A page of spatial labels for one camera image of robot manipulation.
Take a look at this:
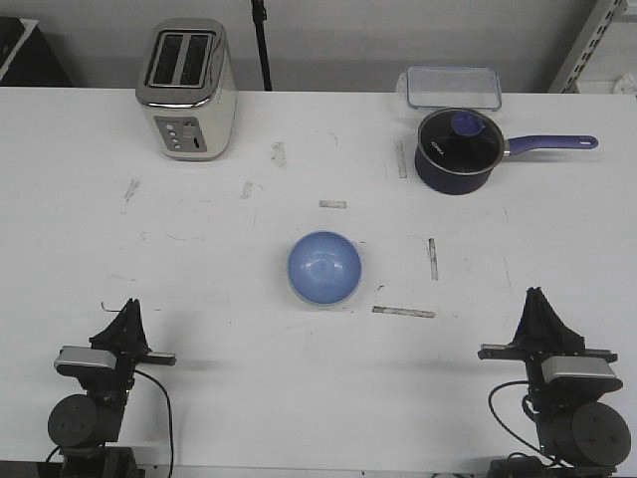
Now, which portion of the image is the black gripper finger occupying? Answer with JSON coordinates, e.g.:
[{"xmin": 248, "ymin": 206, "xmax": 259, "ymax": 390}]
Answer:
[
  {"xmin": 90, "ymin": 299, "xmax": 133, "ymax": 349},
  {"xmin": 512, "ymin": 288, "xmax": 535, "ymax": 347},
  {"xmin": 130, "ymin": 299, "xmax": 149, "ymax": 351},
  {"xmin": 534, "ymin": 288, "xmax": 583, "ymax": 354}
]

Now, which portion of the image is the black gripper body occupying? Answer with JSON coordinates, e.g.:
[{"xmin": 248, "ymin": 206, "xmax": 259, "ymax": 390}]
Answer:
[
  {"xmin": 79, "ymin": 351, "xmax": 176, "ymax": 398},
  {"xmin": 478, "ymin": 345, "xmax": 622, "ymax": 413}
]

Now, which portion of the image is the green bowl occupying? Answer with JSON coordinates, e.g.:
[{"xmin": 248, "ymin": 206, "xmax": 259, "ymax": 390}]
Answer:
[{"xmin": 291, "ymin": 241, "xmax": 363, "ymax": 313}]

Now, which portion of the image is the blue bowl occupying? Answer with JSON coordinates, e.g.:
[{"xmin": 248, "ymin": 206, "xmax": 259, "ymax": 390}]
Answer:
[{"xmin": 287, "ymin": 230, "xmax": 363, "ymax": 306}]

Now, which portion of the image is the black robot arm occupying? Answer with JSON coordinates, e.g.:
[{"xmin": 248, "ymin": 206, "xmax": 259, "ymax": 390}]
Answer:
[
  {"xmin": 478, "ymin": 288, "xmax": 631, "ymax": 477},
  {"xmin": 48, "ymin": 298, "xmax": 176, "ymax": 477}
]

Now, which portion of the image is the glass pot lid blue knob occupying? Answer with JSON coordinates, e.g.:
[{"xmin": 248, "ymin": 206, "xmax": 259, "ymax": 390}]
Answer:
[{"xmin": 418, "ymin": 109, "xmax": 505, "ymax": 175}]

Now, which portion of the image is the cream and chrome toaster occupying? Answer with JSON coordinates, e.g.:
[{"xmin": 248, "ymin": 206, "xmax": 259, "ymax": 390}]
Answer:
[{"xmin": 135, "ymin": 18, "xmax": 238, "ymax": 161}]

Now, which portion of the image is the white crumpled cloth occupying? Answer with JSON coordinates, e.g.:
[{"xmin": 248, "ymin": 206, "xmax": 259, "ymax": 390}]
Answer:
[{"xmin": 612, "ymin": 73, "xmax": 637, "ymax": 95}]

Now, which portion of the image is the clear plastic food container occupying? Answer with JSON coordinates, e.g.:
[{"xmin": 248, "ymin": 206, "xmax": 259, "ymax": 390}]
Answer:
[{"xmin": 395, "ymin": 65, "xmax": 502, "ymax": 111}]

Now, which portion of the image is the grey metal shelf rack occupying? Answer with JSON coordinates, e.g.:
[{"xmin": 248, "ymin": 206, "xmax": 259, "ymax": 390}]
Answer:
[{"xmin": 547, "ymin": 1, "xmax": 636, "ymax": 94}]

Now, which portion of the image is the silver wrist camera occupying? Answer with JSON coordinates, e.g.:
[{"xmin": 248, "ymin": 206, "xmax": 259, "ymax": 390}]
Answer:
[
  {"xmin": 540, "ymin": 356, "xmax": 616, "ymax": 383},
  {"xmin": 54, "ymin": 346, "xmax": 116, "ymax": 377}
]

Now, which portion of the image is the dark blue saucepan with handle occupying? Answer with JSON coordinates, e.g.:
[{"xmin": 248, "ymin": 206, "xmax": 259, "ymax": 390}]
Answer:
[{"xmin": 414, "ymin": 108, "xmax": 598, "ymax": 195}]

